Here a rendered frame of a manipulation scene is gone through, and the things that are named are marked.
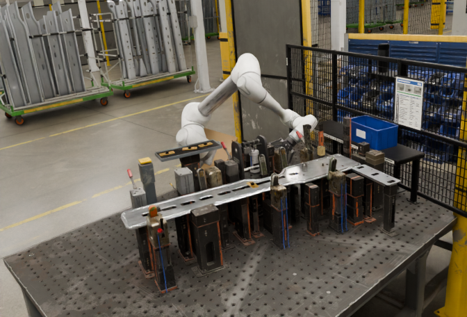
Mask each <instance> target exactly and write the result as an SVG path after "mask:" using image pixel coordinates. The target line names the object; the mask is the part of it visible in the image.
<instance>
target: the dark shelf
mask: <svg viewBox="0 0 467 317"><path fill-rule="evenodd" d="M319 124H323V133H324V136H326V137H328V138H331V139H332V140H335V141H337V142H340V143H343V136H344V134H343V124H341V123H339V122H335V121H333V120H326V121H323V122H318V123H317V125H316V127H315V128H314V130H313V132H316V133H318V132H319V131H318V125H319ZM351 147H352V148H355V149H358V143H356V142H354V141H352V140H351ZM379 151H381V152H383V153H384V157H385V158H384V161H386V162H388V163H391V164H393V165H396V166H397V165H401V164H404V163H408V162H411V161H415V160H418V159H422V158H424V157H425V153H424V152H420V151H418V150H416V149H412V148H410V147H406V146H404V145H401V144H397V146H395V147H390V148H387V149H382V150H379Z"/></svg>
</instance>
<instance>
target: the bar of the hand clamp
mask: <svg viewBox="0 0 467 317"><path fill-rule="evenodd" d="M310 129H311V125H310V124H303V132H304V143H305V147H306V148H307V149H308V152H307V153H309V148H308V145H309V147H310V148H311V150H310V152H313V150H312V143H311V132H310Z"/></svg>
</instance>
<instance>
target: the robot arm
mask: <svg viewBox="0 0 467 317"><path fill-rule="evenodd" d="M237 90H239V91H240V92H241V93H242V94H243V95H244V96H245V97H246V98H248V99H249V100H251V101H253V102H255V103H257V104H260V105H262V106H265V107H267V108H269V109H271V110H272V111H274V112H275V113H276V114H277V115H278V116H279V117H280V120H281V122H282V123H283V124H284V125H286V126H287V127H289V128H291V129H293V130H292V132H291V133H290V134H289V137H287V139H285V140H283V139H282V138H280V139H279V140H276V141H273V142H271V143H269V144H273V143H277V142H279V141H280V142H281V141H282V144H281V145H273V146H274V147H284V148H285V150H286V158H287V164H288V165H290V163H291V161H292V158H293V154H294V153H295V151H293V150H292V148H294V146H296V144H298V143H299V142H300V141H301V140H300V138H299V137H298V135H297V134H296V131H299V132H300V133H301V135H302V137H303V138H304V132H303V124H310V125H311V129H310V132H312V131H313V130H314V128H315V127H316V125H317V123H318V121H317V120H316V118H315V117H314V116H312V115H307V116H305V117H301V116H300V115H298V114H297V113H296V112H294V111H292V110H290V109H286V110H284V109H283V108H282V107H281V106H280V105H279V103H278V102H276V101H275V100H274V99H273V98H272V97H271V96H270V94H269V93H268V92H267V90H265V89H264V88H263V87H262V83H261V71H260V66H259V62H258V60H257V59H256V57H254V56H253V55H252V54H243V55H241V56H240V58H239V59H238V62H237V63H236V65H235V67H234V68H233V70H232V72H231V76H229V77H228V78H227V79H226V80H225V81H224V82H223V83H222V84H221V85H219V86H218V87H217V88H216V89H215V90H214V91H213V92H212V93H211V94H210V95H209V96H208V97H207V98H206V99H205V100H204V101H203V102H202V103H196V102H192V103H189V104H187V105H186V106H185V108H184V109H183V112H182V116H181V129H180V130H179V131H178V133H177V136H176V142H177V144H178V146H179V147H181V146H184V145H190V144H194V143H200V142H203V141H207V140H208V139H207V138H206V135H205V133H204V127H205V126H206V124H207V122H208V121H209V120H210V118H211V113H212V112H213V111H214V110H215V109H217V108H218V107H219V106H220V105H221V104H222V103H224V102H225V101H226V100H227V99H228V98H230V96H232V94H234V93H235V92H236V91H237ZM289 151H291V155H290V158H289V161H288V154H289ZM216 152H217V149H216V150H213V151H209V152H204V153H200V154H199V156H200V162H199V164H200V168H201V167H202V166H203V164H204V163H205V164H208V165H212V162H213V159H214V156H215V154H216Z"/></svg>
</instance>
